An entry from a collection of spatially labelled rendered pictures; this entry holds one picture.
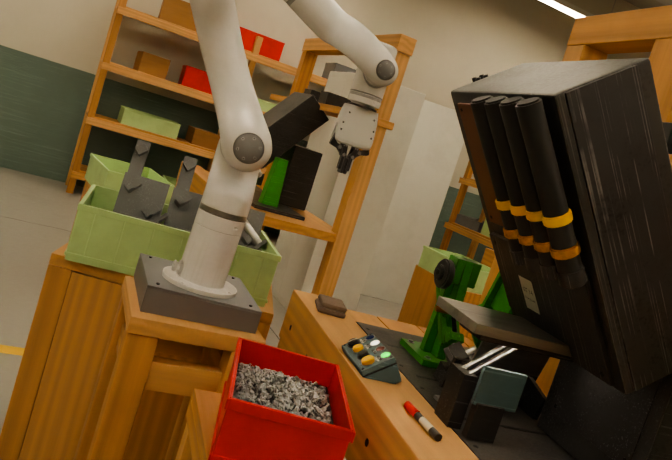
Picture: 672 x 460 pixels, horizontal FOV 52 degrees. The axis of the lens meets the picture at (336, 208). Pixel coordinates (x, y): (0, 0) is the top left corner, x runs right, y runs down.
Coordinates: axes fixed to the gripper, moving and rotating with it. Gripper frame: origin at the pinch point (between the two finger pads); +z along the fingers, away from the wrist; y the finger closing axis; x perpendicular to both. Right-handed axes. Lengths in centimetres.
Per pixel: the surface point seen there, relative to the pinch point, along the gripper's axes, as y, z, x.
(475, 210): -436, 27, -711
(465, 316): -11, 17, 61
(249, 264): 7, 39, -39
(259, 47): -59, -79, -608
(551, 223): -9, -3, 77
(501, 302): -29, 17, 41
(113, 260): 46, 48, -40
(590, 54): -69, -53, -17
